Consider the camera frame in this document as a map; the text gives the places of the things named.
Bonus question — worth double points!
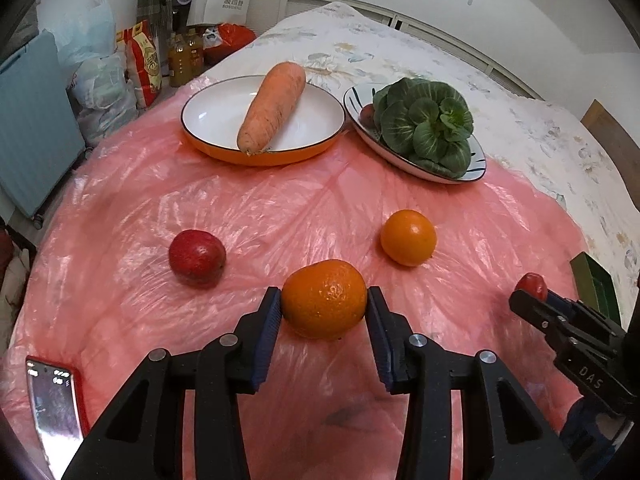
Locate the striped white plate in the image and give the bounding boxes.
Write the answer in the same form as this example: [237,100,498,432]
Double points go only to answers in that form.
[343,77,487,184]

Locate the red plastic bag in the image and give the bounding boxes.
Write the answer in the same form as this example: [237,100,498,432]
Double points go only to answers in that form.
[203,23,256,66]

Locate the right blue white gloved hand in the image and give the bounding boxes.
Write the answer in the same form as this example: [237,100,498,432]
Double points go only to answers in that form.
[560,396,634,477]

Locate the wooden headboard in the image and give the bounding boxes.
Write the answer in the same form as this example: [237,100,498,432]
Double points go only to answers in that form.
[582,100,640,208]

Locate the carrot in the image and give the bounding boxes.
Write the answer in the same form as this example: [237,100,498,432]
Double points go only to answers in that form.
[236,62,306,156]

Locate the light blue suitcase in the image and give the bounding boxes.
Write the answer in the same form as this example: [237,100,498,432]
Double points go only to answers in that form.
[0,32,86,218]

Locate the orange white plate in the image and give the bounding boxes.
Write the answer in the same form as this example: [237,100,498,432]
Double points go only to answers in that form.
[181,76,346,167]

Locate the white cardboard box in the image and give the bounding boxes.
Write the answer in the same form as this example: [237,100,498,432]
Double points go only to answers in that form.
[186,0,250,27]

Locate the oil bottle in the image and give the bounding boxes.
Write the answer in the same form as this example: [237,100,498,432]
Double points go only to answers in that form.
[186,28,204,78]
[168,34,192,88]

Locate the smartphone red case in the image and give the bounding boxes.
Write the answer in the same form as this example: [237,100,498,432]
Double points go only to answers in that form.
[25,356,88,479]

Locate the green tray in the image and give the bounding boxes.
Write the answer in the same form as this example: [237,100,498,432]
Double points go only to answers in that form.
[570,252,622,325]

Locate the pink plastic sheet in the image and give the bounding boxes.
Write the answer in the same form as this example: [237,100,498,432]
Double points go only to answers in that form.
[1,90,585,462]

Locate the red yellow rice bag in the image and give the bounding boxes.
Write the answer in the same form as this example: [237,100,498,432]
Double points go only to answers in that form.
[116,20,162,110]

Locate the small orange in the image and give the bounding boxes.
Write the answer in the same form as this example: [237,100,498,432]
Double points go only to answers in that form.
[380,209,437,268]

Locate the clear plastic bags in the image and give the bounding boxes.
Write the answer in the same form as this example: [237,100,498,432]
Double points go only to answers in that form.
[37,0,138,148]

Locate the green leafy vegetable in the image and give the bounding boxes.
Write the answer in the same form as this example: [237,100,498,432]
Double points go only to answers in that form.
[372,77,474,179]

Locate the small red apple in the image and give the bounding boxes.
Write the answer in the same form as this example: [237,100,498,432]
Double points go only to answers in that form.
[514,273,548,302]

